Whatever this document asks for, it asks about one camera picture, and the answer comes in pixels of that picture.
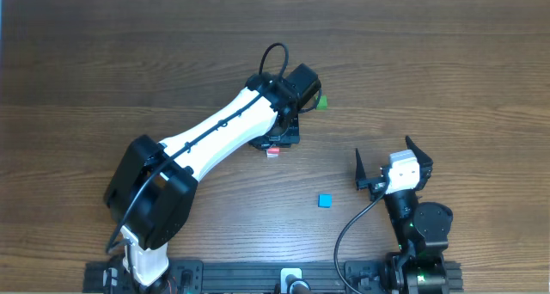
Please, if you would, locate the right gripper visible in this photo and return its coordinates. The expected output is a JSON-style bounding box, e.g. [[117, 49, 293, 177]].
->
[[354, 135, 434, 201]]

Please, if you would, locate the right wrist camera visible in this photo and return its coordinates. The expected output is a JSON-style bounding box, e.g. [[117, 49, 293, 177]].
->
[[383, 149, 421, 196]]

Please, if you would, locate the mounting rail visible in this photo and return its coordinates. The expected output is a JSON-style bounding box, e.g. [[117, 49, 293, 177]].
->
[[83, 259, 464, 294]]

